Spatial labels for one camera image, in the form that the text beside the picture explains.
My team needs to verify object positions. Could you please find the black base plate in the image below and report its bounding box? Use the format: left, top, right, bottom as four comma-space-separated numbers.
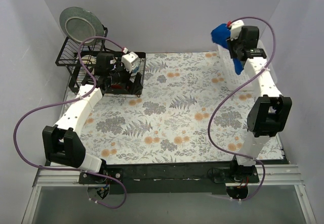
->
78, 161, 261, 195

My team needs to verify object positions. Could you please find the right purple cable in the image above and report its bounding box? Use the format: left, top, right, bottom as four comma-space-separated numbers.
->
207, 16, 276, 201

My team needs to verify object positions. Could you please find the aluminium frame rail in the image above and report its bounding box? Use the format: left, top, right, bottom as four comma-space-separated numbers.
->
22, 164, 316, 223

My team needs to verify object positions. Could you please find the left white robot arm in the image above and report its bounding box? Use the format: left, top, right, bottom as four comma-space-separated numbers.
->
42, 52, 146, 184

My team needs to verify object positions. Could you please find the blue printed t shirt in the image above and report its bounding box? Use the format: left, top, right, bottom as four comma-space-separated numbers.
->
211, 23, 243, 75

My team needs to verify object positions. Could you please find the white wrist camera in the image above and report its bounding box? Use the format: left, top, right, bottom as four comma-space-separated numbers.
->
227, 20, 245, 40
121, 52, 140, 74

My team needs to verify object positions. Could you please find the grey green plate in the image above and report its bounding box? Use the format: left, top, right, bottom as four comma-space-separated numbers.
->
59, 7, 104, 44

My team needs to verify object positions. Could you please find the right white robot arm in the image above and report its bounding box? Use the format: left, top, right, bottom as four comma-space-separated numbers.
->
227, 20, 292, 182

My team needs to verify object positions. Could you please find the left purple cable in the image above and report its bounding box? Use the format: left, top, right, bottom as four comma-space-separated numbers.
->
14, 36, 127, 209

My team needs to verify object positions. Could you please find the floral table mat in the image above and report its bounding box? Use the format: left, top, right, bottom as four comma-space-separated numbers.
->
80, 52, 254, 164

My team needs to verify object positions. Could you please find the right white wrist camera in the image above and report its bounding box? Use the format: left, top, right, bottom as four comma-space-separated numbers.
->
227, 20, 245, 40

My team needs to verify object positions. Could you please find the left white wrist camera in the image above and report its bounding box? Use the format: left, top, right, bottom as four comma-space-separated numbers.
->
121, 52, 140, 74

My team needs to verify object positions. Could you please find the cream mug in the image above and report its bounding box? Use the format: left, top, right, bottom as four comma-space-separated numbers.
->
82, 55, 96, 74

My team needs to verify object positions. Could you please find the black wire dish rack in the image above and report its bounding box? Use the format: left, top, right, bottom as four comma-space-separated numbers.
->
55, 37, 146, 97

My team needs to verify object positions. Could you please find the white blue patterned bowl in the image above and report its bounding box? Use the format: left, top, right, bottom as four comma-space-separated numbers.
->
131, 65, 140, 76

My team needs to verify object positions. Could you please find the white plastic basket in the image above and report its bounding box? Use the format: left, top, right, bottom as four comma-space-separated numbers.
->
217, 40, 277, 91

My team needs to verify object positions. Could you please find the purple cable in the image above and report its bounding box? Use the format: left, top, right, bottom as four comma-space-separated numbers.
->
207, 16, 276, 201
14, 36, 127, 209

